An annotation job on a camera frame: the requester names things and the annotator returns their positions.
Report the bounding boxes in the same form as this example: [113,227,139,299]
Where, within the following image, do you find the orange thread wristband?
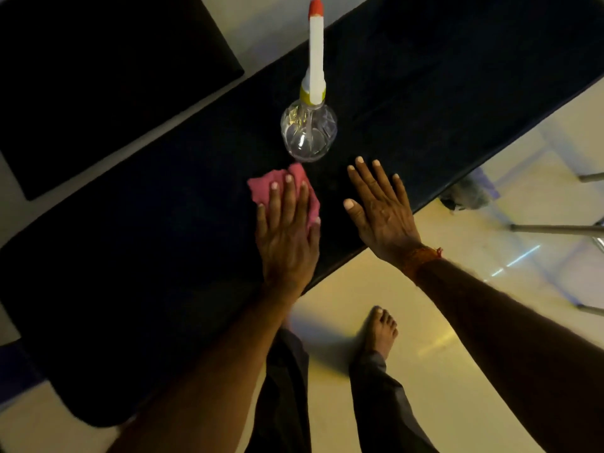
[401,245,444,281]

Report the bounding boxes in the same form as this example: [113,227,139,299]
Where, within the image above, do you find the person's left hand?
[254,174,322,303]

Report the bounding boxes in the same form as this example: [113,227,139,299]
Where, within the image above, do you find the clear spray bottle white nozzle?
[281,0,338,164]

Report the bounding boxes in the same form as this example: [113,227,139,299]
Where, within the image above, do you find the person's left forearm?
[106,287,303,453]

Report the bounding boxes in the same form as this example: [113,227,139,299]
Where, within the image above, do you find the person's dark trousers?
[245,327,440,453]

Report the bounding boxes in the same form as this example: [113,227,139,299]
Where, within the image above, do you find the person's right forearm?
[415,259,604,453]

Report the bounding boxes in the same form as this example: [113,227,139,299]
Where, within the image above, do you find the round metal stool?
[509,172,604,316]

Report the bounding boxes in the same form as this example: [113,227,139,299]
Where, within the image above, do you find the black padded gym bench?
[0,0,604,429]

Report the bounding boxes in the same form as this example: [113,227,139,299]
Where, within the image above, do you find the person's right foot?
[363,306,400,362]

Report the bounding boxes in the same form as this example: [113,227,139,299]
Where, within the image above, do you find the black floor mat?
[0,0,245,201]

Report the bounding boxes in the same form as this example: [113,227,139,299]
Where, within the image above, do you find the pink cleaning cloth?
[247,162,321,230]

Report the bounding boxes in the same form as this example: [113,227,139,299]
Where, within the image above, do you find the person's right hand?
[343,156,423,267]

